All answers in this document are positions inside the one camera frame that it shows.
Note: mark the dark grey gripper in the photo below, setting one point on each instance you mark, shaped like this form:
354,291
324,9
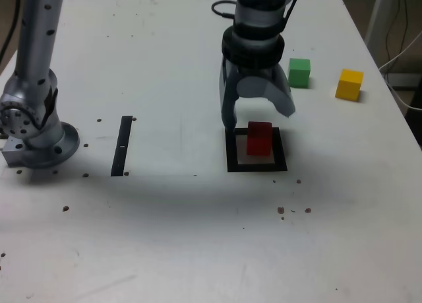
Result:
257,72

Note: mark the green cube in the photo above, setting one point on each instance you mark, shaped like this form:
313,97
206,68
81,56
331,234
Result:
300,73

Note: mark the white frame leg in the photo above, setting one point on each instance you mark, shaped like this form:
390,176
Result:
379,19

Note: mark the yellow cube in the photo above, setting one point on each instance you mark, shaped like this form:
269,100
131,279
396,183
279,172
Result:
349,86

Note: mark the red cube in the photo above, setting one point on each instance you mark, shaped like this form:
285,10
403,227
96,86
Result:
258,141

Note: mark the black tape square outline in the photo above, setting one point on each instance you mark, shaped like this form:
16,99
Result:
283,157

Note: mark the black tape strip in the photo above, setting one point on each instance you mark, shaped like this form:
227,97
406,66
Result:
121,144

